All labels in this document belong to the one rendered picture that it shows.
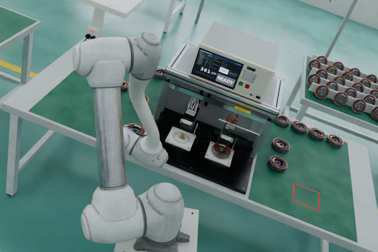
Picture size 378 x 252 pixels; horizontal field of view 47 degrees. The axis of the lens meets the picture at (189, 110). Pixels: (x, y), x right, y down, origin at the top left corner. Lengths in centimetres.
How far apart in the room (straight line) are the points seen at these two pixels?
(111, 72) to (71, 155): 190
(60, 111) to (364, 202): 184
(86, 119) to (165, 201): 102
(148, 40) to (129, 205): 60
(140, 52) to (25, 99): 118
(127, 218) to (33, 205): 147
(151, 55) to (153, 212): 58
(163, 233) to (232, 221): 159
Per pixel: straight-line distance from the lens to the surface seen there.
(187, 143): 250
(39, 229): 292
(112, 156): 160
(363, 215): 272
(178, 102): 270
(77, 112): 257
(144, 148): 199
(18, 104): 259
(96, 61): 154
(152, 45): 158
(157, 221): 168
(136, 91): 177
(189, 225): 195
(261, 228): 336
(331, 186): 277
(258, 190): 245
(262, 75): 237
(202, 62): 240
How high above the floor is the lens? 230
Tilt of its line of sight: 33 degrees down
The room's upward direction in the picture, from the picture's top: 19 degrees clockwise
